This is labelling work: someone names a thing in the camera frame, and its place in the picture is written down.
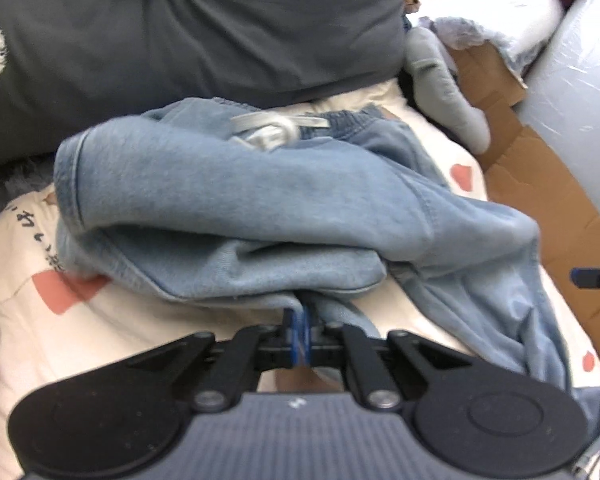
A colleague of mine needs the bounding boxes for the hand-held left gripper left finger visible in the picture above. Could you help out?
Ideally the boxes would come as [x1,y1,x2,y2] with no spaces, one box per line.
[125,310,305,413]

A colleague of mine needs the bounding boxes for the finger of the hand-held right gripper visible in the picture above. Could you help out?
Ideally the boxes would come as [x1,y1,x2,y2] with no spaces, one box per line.
[570,267,600,291]

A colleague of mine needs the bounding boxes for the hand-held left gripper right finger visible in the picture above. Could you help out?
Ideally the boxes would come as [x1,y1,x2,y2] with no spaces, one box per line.
[302,305,481,411]

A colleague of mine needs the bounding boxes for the light blue denim pants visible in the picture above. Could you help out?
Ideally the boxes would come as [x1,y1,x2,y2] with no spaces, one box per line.
[54,96,600,436]

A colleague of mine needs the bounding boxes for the brown cardboard box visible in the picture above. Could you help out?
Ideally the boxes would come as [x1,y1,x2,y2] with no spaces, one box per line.
[450,40,600,371]

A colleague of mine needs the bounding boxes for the clear bubble wrap roll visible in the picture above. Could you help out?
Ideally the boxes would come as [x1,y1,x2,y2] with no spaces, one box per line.
[517,0,600,233]

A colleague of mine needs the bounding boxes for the cream bear print bed sheet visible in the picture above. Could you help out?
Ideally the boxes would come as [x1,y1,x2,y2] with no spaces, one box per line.
[0,77,600,480]

